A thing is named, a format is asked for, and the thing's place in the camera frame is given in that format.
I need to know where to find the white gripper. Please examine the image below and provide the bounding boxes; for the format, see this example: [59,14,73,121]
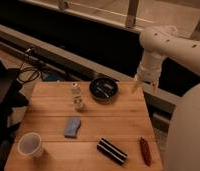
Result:
[132,52,166,94]

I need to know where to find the blue sponge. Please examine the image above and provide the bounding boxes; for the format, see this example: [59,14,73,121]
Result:
[64,117,81,138]

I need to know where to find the small clear plastic bottle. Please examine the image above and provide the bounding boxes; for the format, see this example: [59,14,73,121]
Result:
[71,82,84,111]

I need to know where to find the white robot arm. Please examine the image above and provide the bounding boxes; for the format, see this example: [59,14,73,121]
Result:
[132,25,200,92]

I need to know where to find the black cables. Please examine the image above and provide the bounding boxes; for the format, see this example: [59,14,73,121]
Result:
[15,46,47,85]

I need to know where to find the black white striped eraser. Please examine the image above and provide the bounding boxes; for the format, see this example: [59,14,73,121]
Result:
[97,138,127,165]

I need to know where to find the red pocket knife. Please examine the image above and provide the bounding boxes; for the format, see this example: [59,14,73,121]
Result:
[139,138,152,166]

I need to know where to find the black round bowl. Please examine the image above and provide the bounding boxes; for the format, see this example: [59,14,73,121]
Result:
[89,77,118,103]

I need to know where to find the black equipment at left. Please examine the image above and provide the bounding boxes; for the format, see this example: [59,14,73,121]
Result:
[0,60,28,171]

